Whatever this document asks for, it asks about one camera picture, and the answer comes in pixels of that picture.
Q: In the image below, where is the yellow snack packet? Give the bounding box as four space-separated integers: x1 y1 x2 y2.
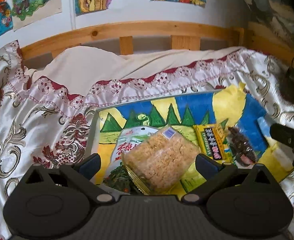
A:
193 124 233 162

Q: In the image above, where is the dark dried meat packet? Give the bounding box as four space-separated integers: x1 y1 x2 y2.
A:
227 126 257 167

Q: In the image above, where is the seaweed snack white green bag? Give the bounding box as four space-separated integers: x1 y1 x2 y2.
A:
103 126 158 195

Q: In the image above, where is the silver tray with drawing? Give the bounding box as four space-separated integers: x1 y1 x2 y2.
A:
88 85 293 185

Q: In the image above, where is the rice cracker clear pack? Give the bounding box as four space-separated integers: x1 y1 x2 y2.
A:
123 125 201 195

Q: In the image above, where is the floral satin bedspread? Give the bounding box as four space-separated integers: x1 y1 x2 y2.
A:
0 42 294 239

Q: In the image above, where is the cream pillow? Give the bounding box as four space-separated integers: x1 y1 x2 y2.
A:
24 46 238 95

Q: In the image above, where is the blond boy drawing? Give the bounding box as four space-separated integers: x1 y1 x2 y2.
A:
12 0 62 30

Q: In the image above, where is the wooden bed frame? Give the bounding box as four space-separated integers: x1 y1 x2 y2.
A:
21 21 294 64

